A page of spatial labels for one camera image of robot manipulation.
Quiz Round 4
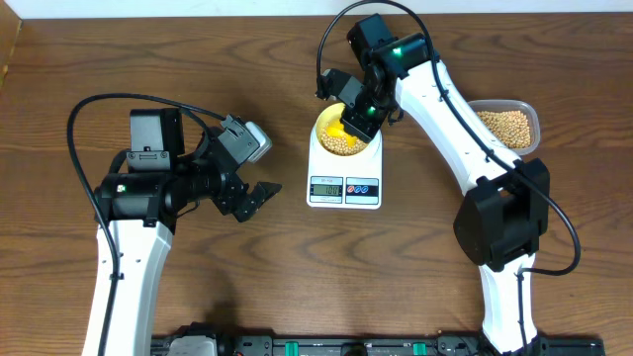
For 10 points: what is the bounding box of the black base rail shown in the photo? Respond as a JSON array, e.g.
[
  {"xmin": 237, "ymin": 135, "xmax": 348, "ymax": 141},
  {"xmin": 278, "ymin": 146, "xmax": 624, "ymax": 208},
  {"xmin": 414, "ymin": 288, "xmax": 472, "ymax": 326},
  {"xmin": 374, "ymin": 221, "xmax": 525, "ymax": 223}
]
[{"xmin": 150, "ymin": 323, "xmax": 605, "ymax": 356}]

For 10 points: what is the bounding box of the yellow measuring scoop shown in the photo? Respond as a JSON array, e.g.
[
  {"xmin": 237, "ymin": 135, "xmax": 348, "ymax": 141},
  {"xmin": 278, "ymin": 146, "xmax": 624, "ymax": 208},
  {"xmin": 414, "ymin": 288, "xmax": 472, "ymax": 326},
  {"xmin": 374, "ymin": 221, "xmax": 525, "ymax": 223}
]
[{"xmin": 322, "ymin": 120, "xmax": 357, "ymax": 149}]

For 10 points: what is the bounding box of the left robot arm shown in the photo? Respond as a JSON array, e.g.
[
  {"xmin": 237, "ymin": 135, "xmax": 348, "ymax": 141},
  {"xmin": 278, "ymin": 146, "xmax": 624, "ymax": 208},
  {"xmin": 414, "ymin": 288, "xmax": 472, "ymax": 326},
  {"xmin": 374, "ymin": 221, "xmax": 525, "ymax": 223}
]
[{"xmin": 82, "ymin": 108, "xmax": 281, "ymax": 355}]

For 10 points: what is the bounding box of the clear plastic container of soybeans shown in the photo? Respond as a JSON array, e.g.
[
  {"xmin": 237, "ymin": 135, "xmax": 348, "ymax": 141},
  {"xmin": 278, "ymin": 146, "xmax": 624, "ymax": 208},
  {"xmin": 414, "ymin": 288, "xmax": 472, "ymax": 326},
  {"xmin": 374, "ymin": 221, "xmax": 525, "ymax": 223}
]
[{"xmin": 469, "ymin": 99, "xmax": 541, "ymax": 156}]

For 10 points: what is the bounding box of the white digital kitchen scale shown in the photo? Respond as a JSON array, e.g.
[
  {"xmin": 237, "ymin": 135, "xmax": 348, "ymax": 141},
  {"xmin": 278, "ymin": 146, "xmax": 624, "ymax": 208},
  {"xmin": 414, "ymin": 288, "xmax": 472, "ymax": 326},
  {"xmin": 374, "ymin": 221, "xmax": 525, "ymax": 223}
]
[{"xmin": 306, "ymin": 116, "xmax": 383, "ymax": 210}]

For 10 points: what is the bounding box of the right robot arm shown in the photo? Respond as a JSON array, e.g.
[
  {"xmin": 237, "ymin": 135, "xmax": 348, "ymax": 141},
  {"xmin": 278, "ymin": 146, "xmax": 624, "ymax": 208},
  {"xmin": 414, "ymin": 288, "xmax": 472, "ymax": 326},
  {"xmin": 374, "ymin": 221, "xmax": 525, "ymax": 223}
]
[{"xmin": 330, "ymin": 14, "xmax": 550, "ymax": 355}]

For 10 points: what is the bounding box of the pale yellow bowl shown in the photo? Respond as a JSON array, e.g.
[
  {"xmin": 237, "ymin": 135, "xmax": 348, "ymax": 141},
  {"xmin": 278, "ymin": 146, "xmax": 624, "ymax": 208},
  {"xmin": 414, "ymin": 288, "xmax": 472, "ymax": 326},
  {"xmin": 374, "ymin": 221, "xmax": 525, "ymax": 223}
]
[{"xmin": 316, "ymin": 103, "xmax": 368, "ymax": 156}]

